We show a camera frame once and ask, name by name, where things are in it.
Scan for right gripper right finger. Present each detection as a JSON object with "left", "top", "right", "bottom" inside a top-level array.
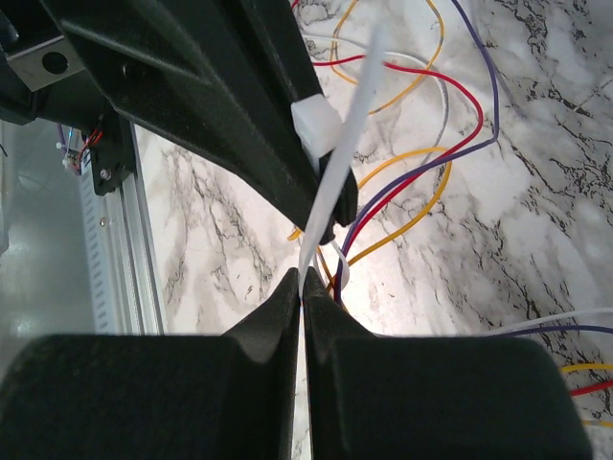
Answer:
[{"left": 303, "top": 271, "right": 593, "bottom": 459}]

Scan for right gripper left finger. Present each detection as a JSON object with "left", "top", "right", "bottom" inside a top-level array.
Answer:
[{"left": 1, "top": 269, "right": 299, "bottom": 459}]

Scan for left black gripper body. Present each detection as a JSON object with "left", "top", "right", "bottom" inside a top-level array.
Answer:
[{"left": 1, "top": 1, "right": 114, "bottom": 129}]

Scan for red long wire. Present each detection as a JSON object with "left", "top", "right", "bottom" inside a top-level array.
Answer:
[{"left": 289, "top": 0, "right": 613, "bottom": 399}]

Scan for white zip tie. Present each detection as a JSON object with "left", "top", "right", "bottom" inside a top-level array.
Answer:
[{"left": 291, "top": 21, "right": 387, "bottom": 297}]

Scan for purple long wire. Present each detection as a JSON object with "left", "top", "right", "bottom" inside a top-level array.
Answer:
[{"left": 334, "top": 0, "right": 613, "bottom": 336}]

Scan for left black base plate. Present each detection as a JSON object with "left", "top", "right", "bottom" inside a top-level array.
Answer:
[{"left": 90, "top": 112, "right": 136, "bottom": 196}]

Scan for yellow loose wire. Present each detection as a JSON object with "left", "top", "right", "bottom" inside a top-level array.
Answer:
[{"left": 286, "top": 0, "right": 613, "bottom": 375}]

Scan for grey slotted cable duct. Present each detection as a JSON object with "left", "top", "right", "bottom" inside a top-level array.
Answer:
[{"left": 79, "top": 168, "right": 119, "bottom": 334}]

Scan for aluminium front rail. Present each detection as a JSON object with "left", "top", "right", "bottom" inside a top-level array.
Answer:
[{"left": 97, "top": 125, "right": 167, "bottom": 334}]

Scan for grey loose wire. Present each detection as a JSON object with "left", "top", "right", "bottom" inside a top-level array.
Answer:
[{"left": 301, "top": 33, "right": 613, "bottom": 332}]

